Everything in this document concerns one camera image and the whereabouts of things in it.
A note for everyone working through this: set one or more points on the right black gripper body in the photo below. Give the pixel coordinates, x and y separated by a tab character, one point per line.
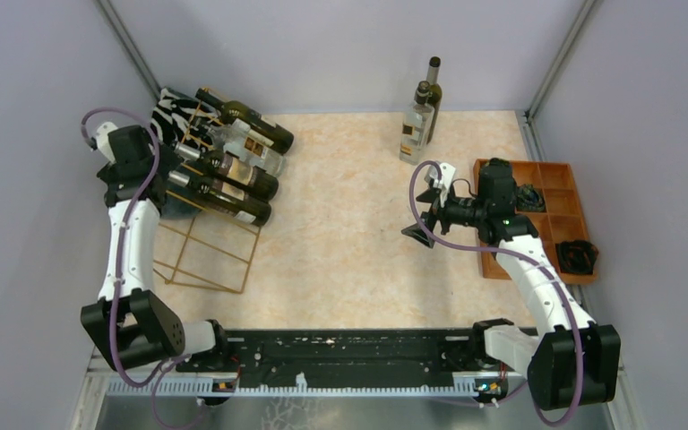
455	212

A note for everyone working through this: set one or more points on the grey green fluffy cloth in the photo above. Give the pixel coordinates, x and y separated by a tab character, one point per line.
175	208

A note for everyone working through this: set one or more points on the clear glass liquor bottle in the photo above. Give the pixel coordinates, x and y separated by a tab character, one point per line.
237	141

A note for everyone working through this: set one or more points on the dark labelled wine bottle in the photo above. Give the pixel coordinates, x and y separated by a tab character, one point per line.
229	168

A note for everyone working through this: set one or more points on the gold wire wine rack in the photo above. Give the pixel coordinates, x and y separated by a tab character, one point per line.
210	251

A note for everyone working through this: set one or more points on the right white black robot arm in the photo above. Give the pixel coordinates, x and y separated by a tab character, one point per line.
572	360

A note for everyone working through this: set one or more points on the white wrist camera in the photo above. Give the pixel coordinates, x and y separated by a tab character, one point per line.
100	141
441	176

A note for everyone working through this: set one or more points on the clear tall glass bottle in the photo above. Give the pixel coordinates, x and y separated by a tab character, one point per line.
416	124

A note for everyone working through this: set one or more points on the dark rosette back compartment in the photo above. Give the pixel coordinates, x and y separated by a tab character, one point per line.
499	162

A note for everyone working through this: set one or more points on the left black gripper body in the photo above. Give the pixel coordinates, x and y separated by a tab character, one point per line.
167	161

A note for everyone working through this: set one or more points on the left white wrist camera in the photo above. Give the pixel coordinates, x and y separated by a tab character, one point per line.
100	141

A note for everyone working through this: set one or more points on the orange compartment tray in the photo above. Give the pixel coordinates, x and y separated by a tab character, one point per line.
563	219

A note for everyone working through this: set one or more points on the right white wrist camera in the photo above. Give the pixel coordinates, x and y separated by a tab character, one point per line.
441	176

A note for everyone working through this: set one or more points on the zebra pattern cloth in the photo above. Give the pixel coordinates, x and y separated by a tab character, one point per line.
170	117

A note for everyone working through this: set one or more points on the green bottle grey capsule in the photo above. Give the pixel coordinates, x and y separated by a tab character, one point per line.
436	92

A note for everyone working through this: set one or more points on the black rosette front compartment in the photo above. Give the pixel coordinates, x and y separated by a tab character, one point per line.
578	257

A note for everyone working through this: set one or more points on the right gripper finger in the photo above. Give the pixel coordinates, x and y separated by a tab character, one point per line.
416	232
428	196

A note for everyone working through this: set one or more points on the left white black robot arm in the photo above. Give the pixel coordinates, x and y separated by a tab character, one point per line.
128	323

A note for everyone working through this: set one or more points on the dark green wine bottle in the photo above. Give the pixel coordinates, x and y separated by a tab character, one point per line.
278	138

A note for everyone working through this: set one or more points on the olive green wine bottle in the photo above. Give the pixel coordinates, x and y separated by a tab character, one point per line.
219	196

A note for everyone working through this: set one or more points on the dark green rosette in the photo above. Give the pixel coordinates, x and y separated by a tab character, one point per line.
530	199

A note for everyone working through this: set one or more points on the grey slotted cable duct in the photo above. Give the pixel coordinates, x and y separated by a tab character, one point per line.
460	387

